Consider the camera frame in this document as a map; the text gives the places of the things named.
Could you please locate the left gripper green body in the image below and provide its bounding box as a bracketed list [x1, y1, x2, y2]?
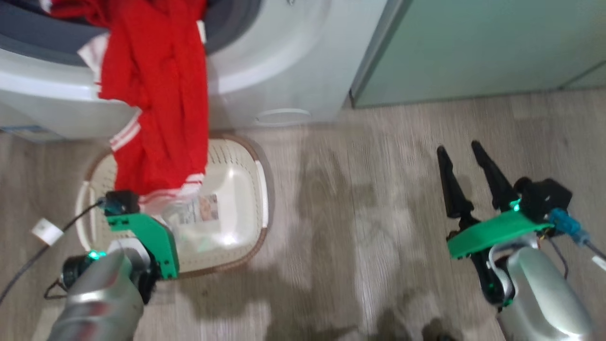
[106, 213, 180, 280]

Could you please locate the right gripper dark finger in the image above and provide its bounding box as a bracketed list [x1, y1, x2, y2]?
[471, 141, 519, 210]
[436, 145, 474, 220]

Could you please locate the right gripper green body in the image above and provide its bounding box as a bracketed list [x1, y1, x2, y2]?
[447, 208, 553, 309]

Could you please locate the red garment with white stripes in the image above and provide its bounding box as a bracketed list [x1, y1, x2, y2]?
[40, 0, 210, 215]

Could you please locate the cream perforated basket brown rim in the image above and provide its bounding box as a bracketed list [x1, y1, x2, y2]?
[76, 134, 271, 279]

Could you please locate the pale green cabinet panel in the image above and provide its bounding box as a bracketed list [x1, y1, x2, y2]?
[351, 0, 606, 109]

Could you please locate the white front-load washing machine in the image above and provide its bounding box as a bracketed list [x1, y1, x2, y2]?
[0, 0, 390, 143]

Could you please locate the blue energy label sticker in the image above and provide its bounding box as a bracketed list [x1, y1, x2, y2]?
[0, 124, 53, 142]

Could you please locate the oval drain filter cover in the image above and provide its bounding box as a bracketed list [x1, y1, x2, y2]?
[253, 108, 313, 126]

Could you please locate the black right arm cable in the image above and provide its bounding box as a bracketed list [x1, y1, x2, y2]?
[548, 236, 606, 281]

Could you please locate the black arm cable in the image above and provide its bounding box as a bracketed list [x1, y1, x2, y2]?
[0, 201, 106, 305]
[548, 236, 606, 281]

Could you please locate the white left cable tag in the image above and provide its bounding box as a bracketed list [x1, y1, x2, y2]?
[32, 218, 64, 246]

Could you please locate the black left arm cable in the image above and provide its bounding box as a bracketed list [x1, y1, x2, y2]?
[0, 201, 106, 305]

